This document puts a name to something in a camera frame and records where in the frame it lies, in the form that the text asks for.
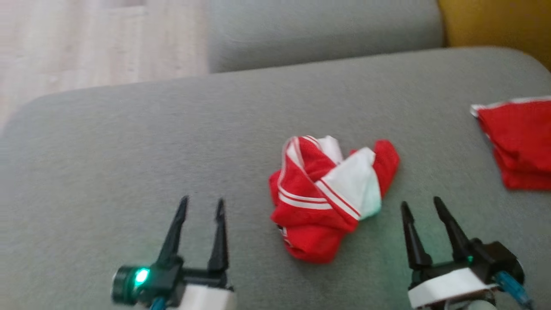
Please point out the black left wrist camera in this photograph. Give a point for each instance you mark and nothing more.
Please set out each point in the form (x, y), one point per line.
(161, 284)

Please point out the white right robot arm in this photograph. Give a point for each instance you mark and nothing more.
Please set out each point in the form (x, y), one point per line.
(473, 305)

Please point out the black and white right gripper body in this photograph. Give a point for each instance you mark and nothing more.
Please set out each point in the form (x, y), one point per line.
(447, 286)

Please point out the red and white garment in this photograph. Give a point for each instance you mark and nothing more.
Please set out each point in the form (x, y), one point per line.
(310, 202)

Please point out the yellow sofa back cushion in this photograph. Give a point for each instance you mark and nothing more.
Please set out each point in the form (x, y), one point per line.
(495, 21)

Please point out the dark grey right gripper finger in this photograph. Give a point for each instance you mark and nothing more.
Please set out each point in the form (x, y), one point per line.
(456, 241)
(417, 245)

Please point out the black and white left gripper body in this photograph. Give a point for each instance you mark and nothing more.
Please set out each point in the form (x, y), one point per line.
(206, 297)

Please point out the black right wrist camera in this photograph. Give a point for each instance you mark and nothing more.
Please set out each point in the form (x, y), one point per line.
(495, 260)

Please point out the folded red garment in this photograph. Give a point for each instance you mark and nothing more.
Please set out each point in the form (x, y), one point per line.
(521, 142)

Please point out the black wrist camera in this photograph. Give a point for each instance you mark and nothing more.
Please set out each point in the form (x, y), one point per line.
(161, 284)
(495, 260)

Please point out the grey sofa seat cushion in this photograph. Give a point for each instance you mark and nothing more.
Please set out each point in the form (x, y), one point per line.
(323, 34)
(129, 150)

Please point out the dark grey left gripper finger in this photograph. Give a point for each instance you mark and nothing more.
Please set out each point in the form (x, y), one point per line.
(174, 237)
(219, 245)

